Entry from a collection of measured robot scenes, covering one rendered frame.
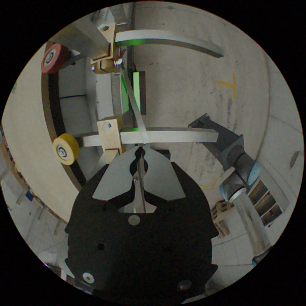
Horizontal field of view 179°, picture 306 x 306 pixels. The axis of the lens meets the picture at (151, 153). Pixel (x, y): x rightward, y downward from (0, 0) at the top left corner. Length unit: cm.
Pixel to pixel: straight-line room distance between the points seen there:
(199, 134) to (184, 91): 92
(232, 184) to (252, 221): 29
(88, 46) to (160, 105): 97
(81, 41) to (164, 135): 25
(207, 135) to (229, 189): 52
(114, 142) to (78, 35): 22
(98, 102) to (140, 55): 81
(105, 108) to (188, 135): 38
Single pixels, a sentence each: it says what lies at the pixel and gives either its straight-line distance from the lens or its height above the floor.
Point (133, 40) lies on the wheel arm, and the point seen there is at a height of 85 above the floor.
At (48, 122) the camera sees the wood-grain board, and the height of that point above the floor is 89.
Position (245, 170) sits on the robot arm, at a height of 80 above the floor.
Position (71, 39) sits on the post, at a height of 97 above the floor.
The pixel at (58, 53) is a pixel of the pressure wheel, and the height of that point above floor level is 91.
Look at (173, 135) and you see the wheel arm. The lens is 24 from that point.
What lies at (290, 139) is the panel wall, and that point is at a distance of 263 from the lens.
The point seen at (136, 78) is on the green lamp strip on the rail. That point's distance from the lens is 37.
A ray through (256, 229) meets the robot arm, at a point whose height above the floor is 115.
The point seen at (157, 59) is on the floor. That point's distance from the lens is 117.
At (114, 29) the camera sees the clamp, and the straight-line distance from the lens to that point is 28.
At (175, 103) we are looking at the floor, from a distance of 111.
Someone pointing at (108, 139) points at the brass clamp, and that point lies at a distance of 24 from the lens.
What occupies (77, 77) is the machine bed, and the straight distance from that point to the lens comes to 50.
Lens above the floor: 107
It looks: 58 degrees down
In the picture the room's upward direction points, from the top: 175 degrees clockwise
